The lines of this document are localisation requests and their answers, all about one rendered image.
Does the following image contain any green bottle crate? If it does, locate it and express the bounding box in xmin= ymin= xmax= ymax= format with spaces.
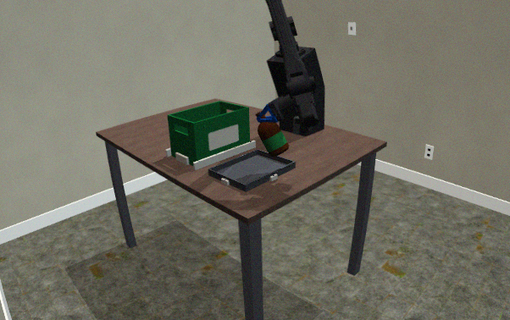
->
xmin=168 ymin=101 xmax=250 ymax=166

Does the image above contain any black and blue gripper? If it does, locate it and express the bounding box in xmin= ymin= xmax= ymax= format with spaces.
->
xmin=257 ymin=95 xmax=298 ymax=123

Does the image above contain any green and brown bottle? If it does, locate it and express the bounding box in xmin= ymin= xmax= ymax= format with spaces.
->
xmin=258 ymin=122 xmax=289 ymax=157

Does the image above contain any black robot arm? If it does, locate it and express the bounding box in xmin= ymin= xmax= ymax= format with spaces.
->
xmin=265 ymin=0 xmax=319 ymax=135

